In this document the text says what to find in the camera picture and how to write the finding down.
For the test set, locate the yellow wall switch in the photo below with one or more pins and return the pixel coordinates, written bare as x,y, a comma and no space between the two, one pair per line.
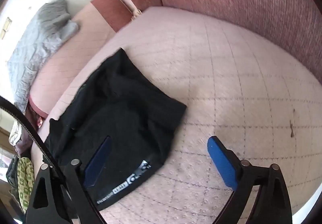
5,28

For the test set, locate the wooden window frame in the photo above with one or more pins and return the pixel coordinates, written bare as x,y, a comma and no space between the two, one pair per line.
5,136

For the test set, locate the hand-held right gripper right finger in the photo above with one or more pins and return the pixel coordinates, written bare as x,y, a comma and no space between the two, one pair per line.
221,161

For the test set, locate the dark grey cloth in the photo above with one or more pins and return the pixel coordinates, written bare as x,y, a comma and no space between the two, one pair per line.
12,170

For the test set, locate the green patterned cloth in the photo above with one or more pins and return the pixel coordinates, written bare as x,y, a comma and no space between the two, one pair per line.
26,176

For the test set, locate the white cloth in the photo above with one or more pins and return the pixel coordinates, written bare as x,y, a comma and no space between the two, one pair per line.
15,134

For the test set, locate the large red backrest cushion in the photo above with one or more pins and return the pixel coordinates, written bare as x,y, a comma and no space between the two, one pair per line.
239,0

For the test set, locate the black pants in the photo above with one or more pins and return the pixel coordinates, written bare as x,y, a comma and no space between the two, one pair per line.
125,113

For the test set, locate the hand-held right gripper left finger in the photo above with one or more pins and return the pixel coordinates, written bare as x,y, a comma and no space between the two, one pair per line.
97,165

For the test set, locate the grey quilted blanket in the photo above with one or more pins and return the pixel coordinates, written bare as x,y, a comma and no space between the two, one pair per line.
37,43

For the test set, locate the small red backrest cushion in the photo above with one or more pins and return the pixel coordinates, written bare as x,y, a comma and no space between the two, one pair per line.
112,11

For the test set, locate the small pink quilted seat cushion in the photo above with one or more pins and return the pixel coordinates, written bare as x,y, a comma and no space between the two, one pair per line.
75,45

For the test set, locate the purple cloth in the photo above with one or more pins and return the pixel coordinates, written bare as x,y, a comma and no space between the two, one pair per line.
24,143

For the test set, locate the red printed item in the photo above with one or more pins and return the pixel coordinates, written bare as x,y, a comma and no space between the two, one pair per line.
40,122

